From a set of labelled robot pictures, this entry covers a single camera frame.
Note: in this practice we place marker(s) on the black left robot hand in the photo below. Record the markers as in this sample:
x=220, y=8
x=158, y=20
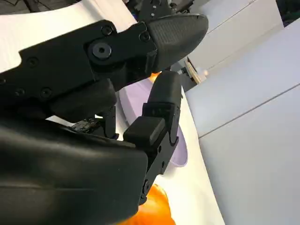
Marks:
x=152, y=8

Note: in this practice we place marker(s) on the wooden board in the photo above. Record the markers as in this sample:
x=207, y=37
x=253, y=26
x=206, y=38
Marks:
x=193, y=71

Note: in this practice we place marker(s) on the lilac plate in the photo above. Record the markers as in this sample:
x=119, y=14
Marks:
x=136, y=100

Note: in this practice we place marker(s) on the orange white toy bread roll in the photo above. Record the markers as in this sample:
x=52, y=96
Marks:
x=157, y=206
x=154, y=77

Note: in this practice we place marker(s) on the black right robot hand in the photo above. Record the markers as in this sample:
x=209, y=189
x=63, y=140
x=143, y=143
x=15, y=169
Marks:
x=58, y=168

